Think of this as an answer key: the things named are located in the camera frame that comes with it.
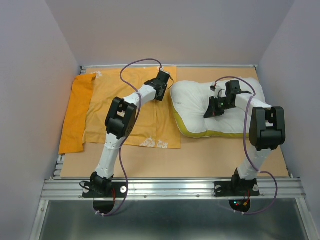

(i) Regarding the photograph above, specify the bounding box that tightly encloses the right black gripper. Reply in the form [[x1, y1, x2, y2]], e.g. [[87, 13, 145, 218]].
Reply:
[[203, 96, 234, 119]]

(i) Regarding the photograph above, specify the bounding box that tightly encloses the white pillow yellow edge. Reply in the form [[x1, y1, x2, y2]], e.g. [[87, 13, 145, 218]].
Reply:
[[170, 77, 271, 138]]

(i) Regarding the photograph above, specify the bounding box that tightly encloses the orange patterned pillowcase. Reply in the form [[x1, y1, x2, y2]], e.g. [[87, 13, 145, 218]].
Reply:
[[58, 67, 181, 154]]

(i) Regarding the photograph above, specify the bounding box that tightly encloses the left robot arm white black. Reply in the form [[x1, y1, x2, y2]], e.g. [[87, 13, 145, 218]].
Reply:
[[89, 70, 171, 197]]

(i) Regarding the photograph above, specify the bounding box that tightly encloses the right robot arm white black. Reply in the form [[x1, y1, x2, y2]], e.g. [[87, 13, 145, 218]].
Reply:
[[204, 77, 286, 197]]

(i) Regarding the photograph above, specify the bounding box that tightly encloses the metal sheet panel front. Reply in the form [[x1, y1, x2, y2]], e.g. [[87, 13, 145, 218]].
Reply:
[[39, 199, 308, 240]]

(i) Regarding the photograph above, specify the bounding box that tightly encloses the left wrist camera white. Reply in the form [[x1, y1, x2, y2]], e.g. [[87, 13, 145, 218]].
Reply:
[[158, 66, 171, 76]]

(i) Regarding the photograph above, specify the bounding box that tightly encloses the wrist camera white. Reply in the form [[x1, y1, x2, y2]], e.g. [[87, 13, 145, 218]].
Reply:
[[158, 66, 171, 76], [210, 84, 226, 99]]

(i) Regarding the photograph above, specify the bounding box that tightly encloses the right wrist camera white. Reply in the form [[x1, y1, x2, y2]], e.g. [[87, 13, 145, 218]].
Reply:
[[210, 84, 226, 99]]

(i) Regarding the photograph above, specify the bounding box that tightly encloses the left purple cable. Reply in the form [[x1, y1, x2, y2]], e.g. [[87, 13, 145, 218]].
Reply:
[[95, 58, 163, 217]]

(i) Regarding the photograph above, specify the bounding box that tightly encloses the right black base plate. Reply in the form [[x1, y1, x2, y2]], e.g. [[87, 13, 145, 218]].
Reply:
[[213, 179, 260, 213]]

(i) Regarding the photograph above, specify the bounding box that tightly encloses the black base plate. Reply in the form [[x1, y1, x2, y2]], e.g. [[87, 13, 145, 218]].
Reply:
[[213, 179, 260, 213], [79, 181, 128, 217]]

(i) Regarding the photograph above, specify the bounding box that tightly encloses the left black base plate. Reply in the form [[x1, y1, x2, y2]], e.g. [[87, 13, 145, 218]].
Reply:
[[79, 181, 128, 217]]

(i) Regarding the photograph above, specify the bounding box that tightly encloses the aluminium rail left side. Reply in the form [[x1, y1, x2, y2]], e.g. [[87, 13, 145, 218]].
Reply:
[[51, 154, 65, 180]]

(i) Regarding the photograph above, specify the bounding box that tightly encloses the aluminium frame rail front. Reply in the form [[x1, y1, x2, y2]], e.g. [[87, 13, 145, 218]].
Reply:
[[40, 178, 306, 201]]

